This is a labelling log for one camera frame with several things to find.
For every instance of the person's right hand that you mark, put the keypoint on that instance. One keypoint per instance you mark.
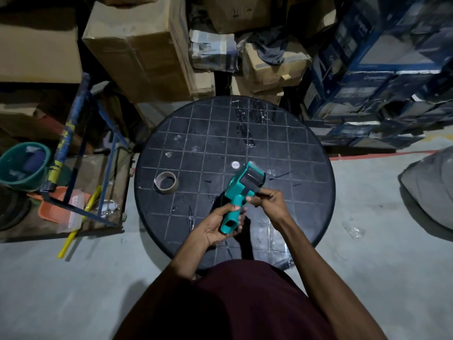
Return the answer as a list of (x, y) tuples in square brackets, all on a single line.
[(274, 207)]

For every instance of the person's left hand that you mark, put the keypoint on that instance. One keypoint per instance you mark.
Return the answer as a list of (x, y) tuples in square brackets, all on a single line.
[(219, 230)]

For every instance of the brown tape roll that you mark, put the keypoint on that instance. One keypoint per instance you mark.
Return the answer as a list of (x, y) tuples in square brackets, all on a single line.
[(253, 178)]

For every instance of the teal tape dispenser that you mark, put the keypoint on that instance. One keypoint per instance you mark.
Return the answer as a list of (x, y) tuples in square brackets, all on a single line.
[(233, 194)]

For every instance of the cardboard tape roll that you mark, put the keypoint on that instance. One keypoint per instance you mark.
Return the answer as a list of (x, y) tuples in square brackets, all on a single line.
[(158, 185)]

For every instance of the person's right forearm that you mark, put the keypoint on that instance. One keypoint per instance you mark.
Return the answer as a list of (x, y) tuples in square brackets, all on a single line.
[(318, 279)]

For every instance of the person's left forearm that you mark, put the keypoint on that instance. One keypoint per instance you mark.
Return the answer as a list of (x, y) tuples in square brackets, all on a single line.
[(184, 265)]

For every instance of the person's maroon shirt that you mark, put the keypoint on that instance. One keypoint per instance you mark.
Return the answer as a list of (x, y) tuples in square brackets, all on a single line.
[(255, 304)]

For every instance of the small white round cap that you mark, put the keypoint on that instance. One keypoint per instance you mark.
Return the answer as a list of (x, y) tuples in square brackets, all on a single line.
[(235, 163)]

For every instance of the crumpled plastic scrap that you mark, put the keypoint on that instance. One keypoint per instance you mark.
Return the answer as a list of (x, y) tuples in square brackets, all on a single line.
[(354, 231)]

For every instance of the crumpled clear plastic wrap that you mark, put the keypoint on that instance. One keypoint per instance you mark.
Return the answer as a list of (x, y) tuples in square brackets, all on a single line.
[(109, 208)]

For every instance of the yellow stick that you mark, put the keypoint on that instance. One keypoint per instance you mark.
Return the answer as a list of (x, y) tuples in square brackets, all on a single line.
[(65, 246)]

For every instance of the dark cloth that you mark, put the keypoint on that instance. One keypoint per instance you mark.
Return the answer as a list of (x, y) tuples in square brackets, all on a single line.
[(272, 49)]

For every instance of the grey sack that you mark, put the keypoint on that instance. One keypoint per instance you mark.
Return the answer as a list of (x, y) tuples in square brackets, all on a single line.
[(431, 187)]

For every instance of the grey taped package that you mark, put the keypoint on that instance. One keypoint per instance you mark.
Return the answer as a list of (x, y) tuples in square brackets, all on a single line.
[(214, 51)]

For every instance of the orange plastic dustpan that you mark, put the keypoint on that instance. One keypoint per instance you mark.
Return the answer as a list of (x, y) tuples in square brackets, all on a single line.
[(51, 212)]

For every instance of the blue metal trolley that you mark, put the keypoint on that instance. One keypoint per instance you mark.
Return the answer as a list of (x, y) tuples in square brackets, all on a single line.
[(65, 138)]

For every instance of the stack of blue printed boxes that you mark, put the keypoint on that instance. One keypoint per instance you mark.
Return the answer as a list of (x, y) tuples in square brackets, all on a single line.
[(382, 56)]

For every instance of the pile of brown cardboard boxes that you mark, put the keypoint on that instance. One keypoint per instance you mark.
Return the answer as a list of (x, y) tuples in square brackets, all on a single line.
[(141, 53)]

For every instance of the dark blue container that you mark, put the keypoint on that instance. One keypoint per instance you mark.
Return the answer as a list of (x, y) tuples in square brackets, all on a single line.
[(34, 161)]

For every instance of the black round tub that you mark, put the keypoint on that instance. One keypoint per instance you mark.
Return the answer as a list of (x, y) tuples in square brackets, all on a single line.
[(12, 208)]

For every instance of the green plastic bucket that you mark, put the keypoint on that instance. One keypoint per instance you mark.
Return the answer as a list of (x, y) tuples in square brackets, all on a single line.
[(7, 177)]

